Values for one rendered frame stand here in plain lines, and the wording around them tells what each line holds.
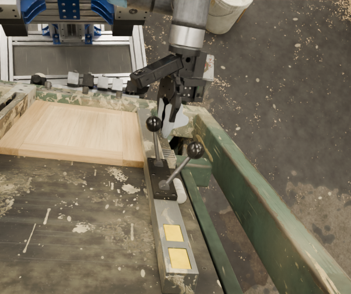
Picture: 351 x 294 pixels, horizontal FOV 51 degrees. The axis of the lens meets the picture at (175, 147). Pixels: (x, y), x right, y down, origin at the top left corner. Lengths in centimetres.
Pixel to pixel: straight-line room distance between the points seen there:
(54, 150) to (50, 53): 137
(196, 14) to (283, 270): 53
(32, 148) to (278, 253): 64
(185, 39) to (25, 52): 163
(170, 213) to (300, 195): 198
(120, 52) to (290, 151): 132
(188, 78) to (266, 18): 225
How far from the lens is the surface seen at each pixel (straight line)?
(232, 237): 239
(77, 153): 98
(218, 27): 272
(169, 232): 65
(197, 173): 118
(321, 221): 269
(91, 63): 228
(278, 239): 76
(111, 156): 98
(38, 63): 229
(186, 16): 80
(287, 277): 73
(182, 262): 59
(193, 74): 84
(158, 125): 84
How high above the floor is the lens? 223
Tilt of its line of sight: 70 degrees down
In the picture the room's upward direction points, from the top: 40 degrees clockwise
